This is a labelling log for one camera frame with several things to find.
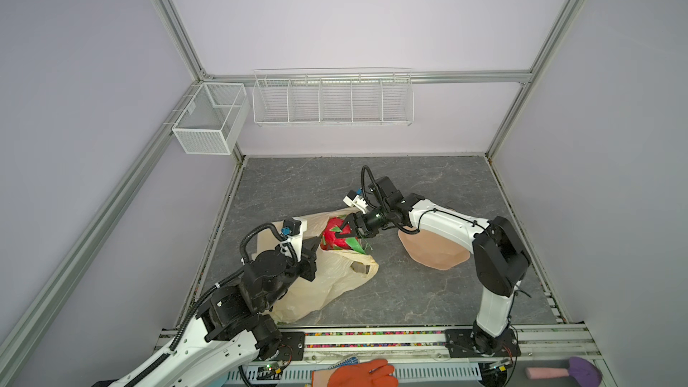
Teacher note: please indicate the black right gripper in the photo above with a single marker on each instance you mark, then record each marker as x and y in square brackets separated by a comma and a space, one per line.
[356, 220]

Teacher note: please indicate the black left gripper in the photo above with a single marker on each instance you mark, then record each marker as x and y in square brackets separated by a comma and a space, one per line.
[308, 259]

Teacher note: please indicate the pink fake dragon fruit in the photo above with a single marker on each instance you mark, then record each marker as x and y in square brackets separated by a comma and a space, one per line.
[337, 235]

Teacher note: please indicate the translucent banana print plastic bag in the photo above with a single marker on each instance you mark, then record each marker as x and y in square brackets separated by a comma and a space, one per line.
[337, 272]

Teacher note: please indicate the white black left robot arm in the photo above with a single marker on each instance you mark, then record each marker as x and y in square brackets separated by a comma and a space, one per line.
[228, 325]

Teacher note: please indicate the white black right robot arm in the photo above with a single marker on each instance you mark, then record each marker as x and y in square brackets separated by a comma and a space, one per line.
[501, 259]

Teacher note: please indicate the peach wavy fruit bowl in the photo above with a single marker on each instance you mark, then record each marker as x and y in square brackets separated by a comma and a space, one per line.
[434, 251]

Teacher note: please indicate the orange work glove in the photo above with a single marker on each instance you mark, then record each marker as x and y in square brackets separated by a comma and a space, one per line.
[374, 373]

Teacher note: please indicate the white mesh box basket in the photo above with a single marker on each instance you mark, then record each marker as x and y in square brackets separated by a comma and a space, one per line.
[212, 119]

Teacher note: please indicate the purple pink brush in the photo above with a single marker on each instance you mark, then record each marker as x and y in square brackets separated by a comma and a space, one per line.
[581, 370]

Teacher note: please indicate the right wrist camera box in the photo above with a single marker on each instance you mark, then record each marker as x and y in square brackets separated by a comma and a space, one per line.
[355, 199]

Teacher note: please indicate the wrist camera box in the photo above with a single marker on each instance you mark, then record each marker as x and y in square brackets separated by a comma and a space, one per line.
[294, 231]
[355, 199]

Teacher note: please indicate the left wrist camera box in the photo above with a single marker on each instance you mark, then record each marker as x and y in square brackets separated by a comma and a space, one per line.
[294, 231]

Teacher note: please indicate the white wire wall shelf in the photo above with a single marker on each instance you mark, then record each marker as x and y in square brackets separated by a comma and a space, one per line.
[344, 96]

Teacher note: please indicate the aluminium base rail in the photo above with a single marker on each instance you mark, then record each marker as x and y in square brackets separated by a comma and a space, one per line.
[438, 343]

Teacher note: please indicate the aluminium corner frame post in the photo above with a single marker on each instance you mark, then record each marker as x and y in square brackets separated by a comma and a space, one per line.
[175, 27]

